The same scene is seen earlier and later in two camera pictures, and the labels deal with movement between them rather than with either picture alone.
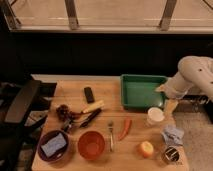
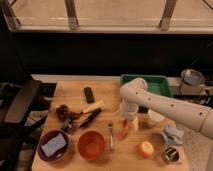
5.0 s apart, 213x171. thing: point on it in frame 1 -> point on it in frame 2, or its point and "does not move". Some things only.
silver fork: [110, 127] does not move
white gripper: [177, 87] -> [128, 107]
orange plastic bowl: [91, 144] does not move
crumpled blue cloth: [173, 136] does not move
